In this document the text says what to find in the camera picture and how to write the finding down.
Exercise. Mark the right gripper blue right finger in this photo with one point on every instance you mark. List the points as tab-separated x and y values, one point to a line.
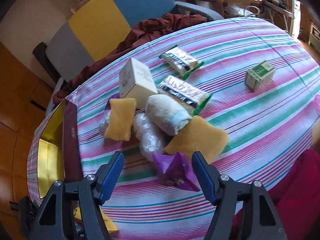
203	174

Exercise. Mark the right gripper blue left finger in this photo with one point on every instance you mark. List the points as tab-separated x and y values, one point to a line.
109	176

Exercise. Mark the purple snack packet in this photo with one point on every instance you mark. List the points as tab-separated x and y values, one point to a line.
108	105
175	170

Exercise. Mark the yellow sponge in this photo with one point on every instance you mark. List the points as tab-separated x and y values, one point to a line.
198	135
121	119

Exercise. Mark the white sock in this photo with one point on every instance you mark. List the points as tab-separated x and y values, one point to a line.
167	113

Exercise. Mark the cracker packet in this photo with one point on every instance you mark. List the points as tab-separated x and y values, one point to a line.
181	61
191	98

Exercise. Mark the white carton box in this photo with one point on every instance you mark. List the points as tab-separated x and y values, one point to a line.
135	81

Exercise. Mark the green tea box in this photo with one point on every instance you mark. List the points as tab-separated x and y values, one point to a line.
259	75

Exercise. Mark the gold tin box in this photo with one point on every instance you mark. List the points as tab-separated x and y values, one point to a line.
58	156

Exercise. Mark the striped bed sheet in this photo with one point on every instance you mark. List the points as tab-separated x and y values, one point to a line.
268	129

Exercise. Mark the red garment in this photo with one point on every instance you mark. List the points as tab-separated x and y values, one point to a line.
296	197

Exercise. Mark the wooden wardrobe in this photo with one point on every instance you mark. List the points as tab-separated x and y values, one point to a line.
23	100

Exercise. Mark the maroon blanket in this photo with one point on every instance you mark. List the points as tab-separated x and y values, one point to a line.
143	32

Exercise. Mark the grey yellow blue headboard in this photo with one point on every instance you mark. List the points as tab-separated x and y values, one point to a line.
100	25

